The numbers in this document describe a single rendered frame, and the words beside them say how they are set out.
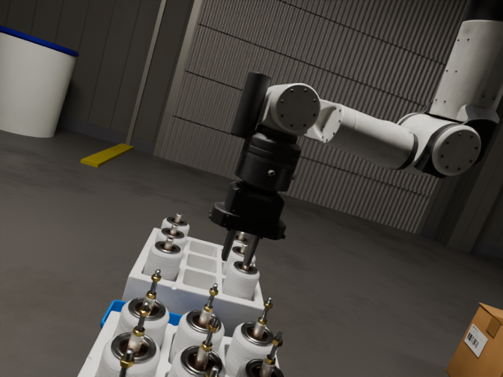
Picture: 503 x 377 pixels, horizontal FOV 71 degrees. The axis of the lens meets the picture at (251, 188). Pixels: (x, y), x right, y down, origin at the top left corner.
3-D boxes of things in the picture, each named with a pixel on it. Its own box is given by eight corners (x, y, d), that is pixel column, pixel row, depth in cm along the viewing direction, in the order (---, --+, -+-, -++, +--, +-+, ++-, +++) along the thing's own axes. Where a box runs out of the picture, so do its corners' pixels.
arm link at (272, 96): (287, 160, 60) (309, 94, 58) (308, 173, 50) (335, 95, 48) (223, 141, 58) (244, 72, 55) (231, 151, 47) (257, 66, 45)
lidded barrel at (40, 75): (72, 136, 328) (90, 56, 314) (40, 143, 269) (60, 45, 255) (4, 115, 318) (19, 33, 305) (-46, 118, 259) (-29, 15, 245)
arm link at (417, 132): (325, 143, 61) (415, 176, 66) (348, 159, 52) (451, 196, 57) (351, 83, 58) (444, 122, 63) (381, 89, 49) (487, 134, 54)
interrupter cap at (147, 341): (99, 348, 58) (100, 345, 58) (132, 329, 65) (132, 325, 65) (135, 373, 56) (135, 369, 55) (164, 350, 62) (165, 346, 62)
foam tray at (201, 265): (239, 293, 142) (252, 253, 139) (245, 362, 104) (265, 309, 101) (141, 269, 136) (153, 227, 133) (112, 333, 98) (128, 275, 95)
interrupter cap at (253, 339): (253, 320, 81) (254, 318, 81) (280, 340, 77) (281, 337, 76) (233, 330, 74) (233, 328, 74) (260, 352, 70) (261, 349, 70)
